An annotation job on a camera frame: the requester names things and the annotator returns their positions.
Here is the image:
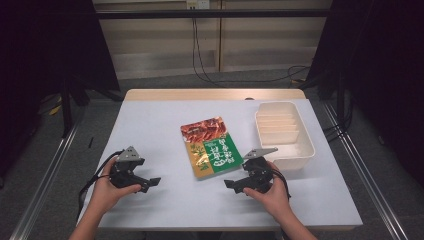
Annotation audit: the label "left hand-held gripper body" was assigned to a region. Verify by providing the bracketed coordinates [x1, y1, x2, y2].
[109, 145, 151, 189]

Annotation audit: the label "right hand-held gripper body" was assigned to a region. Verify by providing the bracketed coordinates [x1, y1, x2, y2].
[234, 147, 279, 194]

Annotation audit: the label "person's right hand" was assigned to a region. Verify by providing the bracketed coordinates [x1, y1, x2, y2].
[243, 161, 294, 221]

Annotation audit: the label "person's left hand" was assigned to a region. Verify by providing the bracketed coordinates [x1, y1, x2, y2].
[89, 159, 143, 214]

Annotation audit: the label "green and red snack packet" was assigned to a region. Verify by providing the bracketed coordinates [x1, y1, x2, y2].
[180, 116, 245, 180]

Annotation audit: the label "white plastic container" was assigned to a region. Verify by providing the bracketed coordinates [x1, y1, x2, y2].
[254, 101, 316, 171]

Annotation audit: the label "pale grey table mat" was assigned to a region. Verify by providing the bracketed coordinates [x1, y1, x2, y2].
[77, 98, 364, 231]

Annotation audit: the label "black metal stand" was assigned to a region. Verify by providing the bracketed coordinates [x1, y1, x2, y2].
[335, 64, 347, 129]
[59, 75, 92, 140]

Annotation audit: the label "yellow floor object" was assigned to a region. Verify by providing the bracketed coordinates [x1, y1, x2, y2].
[48, 96, 64, 117]

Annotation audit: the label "black curtain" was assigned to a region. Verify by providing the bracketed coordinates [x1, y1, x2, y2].
[304, 0, 424, 189]
[0, 0, 122, 179]

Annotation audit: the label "black horizontal bar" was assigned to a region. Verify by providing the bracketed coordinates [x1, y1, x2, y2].
[95, 9, 332, 20]

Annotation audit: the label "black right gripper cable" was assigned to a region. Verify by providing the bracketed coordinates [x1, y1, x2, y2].
[270, 168, 292, 201]

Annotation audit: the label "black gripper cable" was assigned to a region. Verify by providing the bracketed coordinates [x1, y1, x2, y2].
[270, 168, 292, 201]
[77, 150, 124, 221]

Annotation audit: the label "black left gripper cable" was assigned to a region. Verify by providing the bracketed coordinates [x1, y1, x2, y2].
[77, 150, 124, 221]

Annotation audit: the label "metal floor rail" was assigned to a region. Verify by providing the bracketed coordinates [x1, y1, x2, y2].
[320, 100, 410, 240]
[9, 114, 86, 240]

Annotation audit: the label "black floor cables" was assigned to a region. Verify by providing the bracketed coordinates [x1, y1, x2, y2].
[322, 96, 355, 144]

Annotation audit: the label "black wall cables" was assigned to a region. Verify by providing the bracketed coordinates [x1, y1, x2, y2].
[191, 8, 312, 85]

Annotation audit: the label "white wall socket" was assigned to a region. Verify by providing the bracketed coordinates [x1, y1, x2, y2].
[186, 0, 211, 10]

